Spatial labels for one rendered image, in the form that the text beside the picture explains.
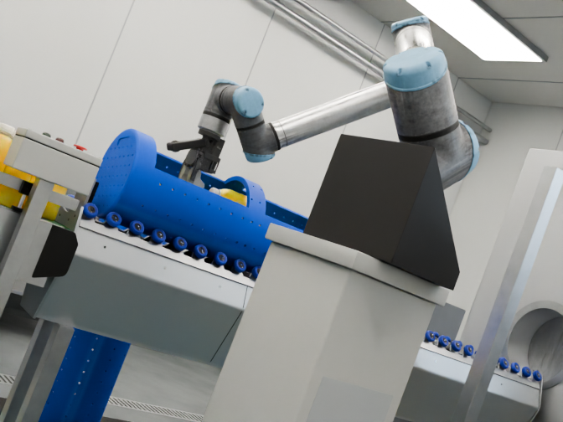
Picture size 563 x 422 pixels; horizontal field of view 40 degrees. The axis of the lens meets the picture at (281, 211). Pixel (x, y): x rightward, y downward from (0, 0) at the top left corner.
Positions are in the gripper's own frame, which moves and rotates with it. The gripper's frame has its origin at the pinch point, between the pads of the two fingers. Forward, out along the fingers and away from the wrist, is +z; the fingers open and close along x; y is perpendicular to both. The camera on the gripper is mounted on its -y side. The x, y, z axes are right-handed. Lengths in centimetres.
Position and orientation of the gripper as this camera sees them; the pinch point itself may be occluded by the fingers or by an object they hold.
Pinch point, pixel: (180, 190)
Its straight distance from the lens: 242.2
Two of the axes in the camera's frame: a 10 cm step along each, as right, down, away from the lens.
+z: -3.6, 9.3, -0.5
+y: 7.8, 3.3, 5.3
